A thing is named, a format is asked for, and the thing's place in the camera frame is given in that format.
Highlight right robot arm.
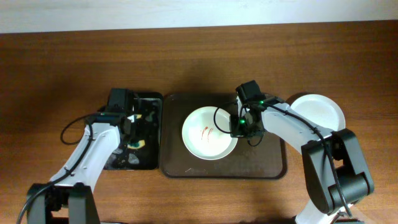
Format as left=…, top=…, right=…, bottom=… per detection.
left=229, top=80, right=375, bottom=223

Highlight brown serving tray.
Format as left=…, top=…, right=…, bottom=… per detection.
left=159, top=93, right=287, bottom=180

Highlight small black tray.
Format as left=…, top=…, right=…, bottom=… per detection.
left=104, top=91, right=163, bottom=170

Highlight white plate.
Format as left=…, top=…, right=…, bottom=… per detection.
left=182, top=106, right=238, bottom=161
left=290, top=94, right=346, bottom=131

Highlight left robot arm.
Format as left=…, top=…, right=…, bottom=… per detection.
left=17, top=88, right=141, bottom=223

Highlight green and yellow sponge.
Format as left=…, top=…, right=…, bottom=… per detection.
left=127, top=140, right=146, bottom=150

